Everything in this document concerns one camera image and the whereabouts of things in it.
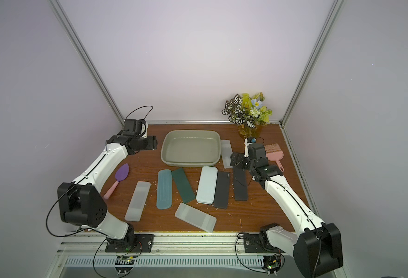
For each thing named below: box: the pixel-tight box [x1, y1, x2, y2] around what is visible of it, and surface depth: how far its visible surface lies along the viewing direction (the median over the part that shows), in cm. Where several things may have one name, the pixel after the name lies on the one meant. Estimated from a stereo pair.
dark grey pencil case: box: [213, 170, 230, 210], surface depth 91 cm
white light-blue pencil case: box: [195, 165, 219, 206], surface depth 90 cm
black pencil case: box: [232, 166, 249, 201], surface depth 92 cm
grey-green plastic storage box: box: [160, 129, 222, 167], surface depth 108 cm
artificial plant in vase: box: [221, 92, 273, 139], surface depth 96 cm
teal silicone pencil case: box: [156, 169, 173, 210], surface depth 91 cm
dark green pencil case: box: [171, 167, 196, 204], surface depth 92 cm
